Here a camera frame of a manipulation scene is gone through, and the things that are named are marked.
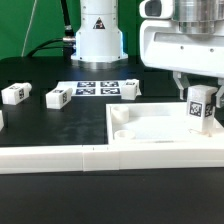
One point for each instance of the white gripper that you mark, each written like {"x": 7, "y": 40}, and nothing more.
{"x": 163, "y": 46}

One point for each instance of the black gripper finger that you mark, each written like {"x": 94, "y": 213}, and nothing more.
{"x": 220, "y": 94}

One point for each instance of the white square tabletop panel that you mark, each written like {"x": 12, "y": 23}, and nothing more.
{"x": 154, "y": 123}

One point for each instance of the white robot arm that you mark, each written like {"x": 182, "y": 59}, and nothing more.
{"x": 99, "y": 42}

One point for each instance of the printed marker sheet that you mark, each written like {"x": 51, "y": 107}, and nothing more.
{"x": 93, "y": 88}

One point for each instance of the white L-shaped obstacle fence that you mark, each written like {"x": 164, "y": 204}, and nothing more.
{"x": 116, "y": 156}

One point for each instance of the white part at left edge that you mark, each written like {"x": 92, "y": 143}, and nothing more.
{"x": 1, "y": 120}

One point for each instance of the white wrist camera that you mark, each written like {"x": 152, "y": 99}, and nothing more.
{"x": 156, "y": 9}

